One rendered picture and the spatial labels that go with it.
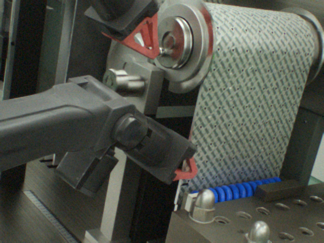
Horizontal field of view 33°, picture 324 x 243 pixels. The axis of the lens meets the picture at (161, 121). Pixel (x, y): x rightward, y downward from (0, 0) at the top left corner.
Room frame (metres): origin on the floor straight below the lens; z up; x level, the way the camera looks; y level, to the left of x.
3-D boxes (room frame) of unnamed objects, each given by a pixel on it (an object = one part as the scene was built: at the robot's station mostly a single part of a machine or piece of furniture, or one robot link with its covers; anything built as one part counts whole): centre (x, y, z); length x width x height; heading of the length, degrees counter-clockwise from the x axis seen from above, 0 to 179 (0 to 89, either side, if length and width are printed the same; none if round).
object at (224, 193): (0.82, -0.15, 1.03); 0.21 x 0.04 x 0.03; 131
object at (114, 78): (0.78, 0.08, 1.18); 0.04 x 0.02 x 0.04; 41
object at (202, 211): (0.70, -0.08, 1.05); 0.04 x 0.04 x 0.04
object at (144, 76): (0.80, 0.05, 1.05); 0.06 x 0.05 x 0.31; 131
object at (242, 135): (0.83, -0.13, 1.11); 0.23 x 0.01 x 0.18; 131
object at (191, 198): (0.72, -0.07, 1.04); 0.02 x 0.01 x 0.02; 131
